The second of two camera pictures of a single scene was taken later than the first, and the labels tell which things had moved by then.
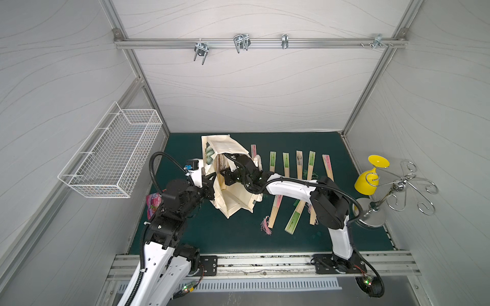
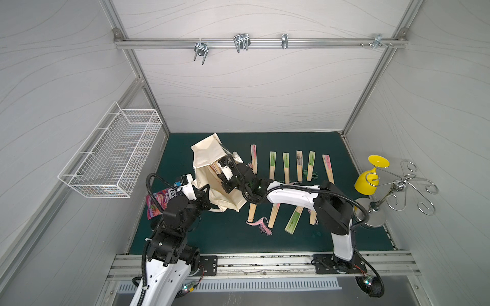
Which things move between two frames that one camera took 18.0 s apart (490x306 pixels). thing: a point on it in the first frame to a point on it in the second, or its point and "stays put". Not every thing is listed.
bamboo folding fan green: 311,165 stays put
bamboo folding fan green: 286,164 stays put
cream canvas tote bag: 258,161 to 207,152
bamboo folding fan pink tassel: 299,164 stays put
